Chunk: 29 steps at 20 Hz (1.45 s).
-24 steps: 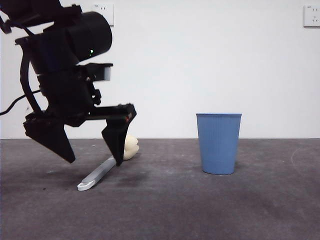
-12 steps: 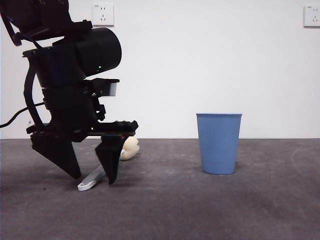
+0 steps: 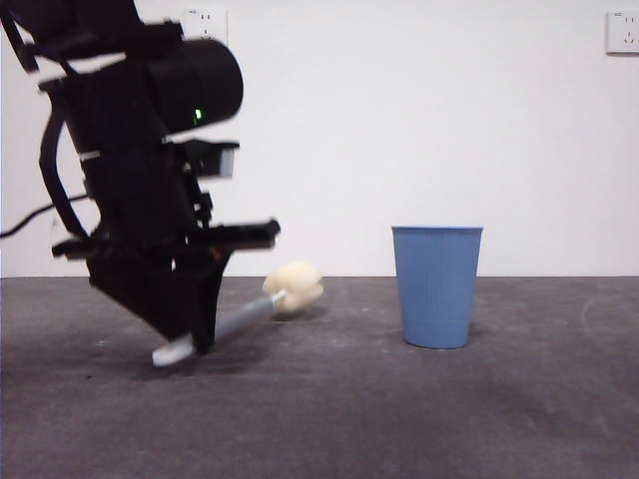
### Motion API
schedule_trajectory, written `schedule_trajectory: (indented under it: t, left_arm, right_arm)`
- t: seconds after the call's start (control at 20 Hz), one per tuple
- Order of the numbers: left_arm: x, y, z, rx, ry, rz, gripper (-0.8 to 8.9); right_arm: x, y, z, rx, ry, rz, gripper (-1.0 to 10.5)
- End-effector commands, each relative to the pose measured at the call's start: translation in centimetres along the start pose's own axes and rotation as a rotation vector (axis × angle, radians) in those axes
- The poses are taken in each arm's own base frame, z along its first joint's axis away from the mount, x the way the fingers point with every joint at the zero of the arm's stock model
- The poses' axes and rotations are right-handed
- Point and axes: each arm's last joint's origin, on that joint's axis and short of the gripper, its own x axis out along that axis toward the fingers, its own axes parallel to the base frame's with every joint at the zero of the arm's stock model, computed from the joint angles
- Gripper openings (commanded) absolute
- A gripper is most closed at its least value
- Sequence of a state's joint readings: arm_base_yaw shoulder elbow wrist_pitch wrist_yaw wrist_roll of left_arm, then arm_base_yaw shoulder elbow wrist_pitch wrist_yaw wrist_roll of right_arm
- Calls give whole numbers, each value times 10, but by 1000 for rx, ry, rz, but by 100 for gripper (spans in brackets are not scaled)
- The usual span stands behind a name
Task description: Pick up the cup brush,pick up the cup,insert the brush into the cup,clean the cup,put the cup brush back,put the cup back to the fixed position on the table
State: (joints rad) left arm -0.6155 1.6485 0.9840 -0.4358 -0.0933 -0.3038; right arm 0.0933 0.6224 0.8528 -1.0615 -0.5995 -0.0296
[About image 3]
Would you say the blue ribbed plastic cup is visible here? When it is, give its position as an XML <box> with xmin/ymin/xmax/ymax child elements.
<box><xmin>390</xmin><ymin>225</ymin><xmax>485</xmax><ymax>350</ymax></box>

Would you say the thin black trailing cable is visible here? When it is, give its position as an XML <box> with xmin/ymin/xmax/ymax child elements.
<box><xmin>0</xmin><ymin>194</ymin><xmax>96</xmax><ymax>239</ymax></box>

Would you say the thick black looped cable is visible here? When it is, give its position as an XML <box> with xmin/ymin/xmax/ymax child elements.
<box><xmin>38</xmin><ymin>117</ymin><xmax>89</xmax><ymax>239</ymax></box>

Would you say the white wall socket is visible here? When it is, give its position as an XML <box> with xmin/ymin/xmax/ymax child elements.
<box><xmin>605</xmin><ymin>10</ymin><xmax>639</xmax><ymax>56</ymax></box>
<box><xmin>183</xmin><ymin>6</ymin><xmax>231</xmax><ymax>47</ymax></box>

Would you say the grey-handled sponge cup brush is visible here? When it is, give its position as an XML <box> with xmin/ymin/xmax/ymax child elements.
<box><xmin>151</xmin><ymin>259</ymin><xmax>325</xmax><ymax>368</ymax></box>

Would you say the pale grey left wrist camera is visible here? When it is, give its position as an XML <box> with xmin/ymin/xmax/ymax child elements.
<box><xmin>187</xmin><ymin>140</ymin><xmax>240</xmax><ymax>179</ymax></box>

